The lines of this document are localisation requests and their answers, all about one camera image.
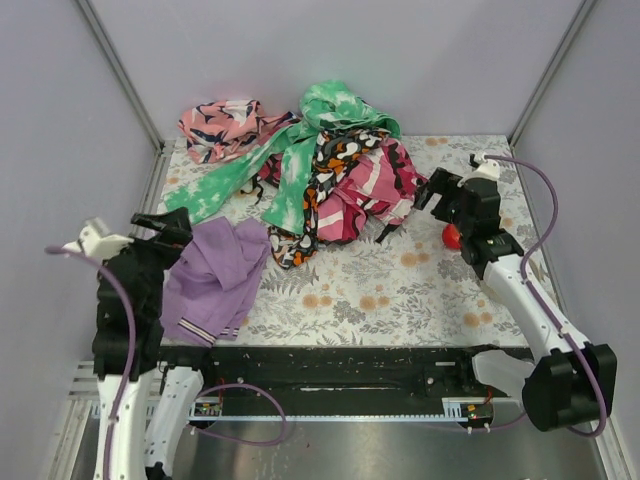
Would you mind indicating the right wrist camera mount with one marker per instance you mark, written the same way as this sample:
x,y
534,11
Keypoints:
x,y
484,168

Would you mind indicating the purple cloth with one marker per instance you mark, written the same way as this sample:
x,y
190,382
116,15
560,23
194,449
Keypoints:
x,y
213,286

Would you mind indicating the left aluminium frame post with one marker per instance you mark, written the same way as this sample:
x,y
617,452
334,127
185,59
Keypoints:
x,y
107,48

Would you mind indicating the black orange patterned cloth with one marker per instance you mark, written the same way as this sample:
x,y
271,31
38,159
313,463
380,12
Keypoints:
x,y
336,155

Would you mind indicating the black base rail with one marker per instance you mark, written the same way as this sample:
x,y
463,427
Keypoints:
x,y
423,371

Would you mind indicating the green tie-dye cloth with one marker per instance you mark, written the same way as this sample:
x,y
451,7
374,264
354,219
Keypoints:
x,y
326,106

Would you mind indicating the red pink camo cloth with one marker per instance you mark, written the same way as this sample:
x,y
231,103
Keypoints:
x,y
382,185

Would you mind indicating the red apple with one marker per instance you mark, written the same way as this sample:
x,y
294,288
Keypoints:
x,y
451,237

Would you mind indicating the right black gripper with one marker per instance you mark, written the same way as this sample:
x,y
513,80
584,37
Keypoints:
x,y
447,195

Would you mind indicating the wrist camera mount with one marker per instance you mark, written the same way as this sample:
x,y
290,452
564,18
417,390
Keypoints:
x,y
484,168
97,240

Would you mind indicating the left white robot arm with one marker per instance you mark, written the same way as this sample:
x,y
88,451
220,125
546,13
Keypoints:
x,y
134,444

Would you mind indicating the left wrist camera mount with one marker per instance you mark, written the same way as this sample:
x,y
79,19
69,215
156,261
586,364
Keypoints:
x,y
97,240

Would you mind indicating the white slotted cable duct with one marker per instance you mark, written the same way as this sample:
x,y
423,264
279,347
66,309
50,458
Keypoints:
x,y
338,405

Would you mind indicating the aluminium frame post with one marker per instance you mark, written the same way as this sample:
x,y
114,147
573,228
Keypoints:
x,y
563,48
107,48

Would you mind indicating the floral tablecloth mat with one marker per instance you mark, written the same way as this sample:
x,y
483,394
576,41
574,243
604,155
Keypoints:
x,y
409,290

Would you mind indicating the right aluminium frame post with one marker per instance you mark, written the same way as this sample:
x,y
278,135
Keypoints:
x,y
563,48

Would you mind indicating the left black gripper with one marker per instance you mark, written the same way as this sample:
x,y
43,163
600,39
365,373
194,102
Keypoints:
x,y
163,235

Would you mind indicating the pink navy patterned cloth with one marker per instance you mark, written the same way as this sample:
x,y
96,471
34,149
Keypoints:
x,y
225,130

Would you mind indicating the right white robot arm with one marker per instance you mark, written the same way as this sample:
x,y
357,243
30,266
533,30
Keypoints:
x,y
569,381

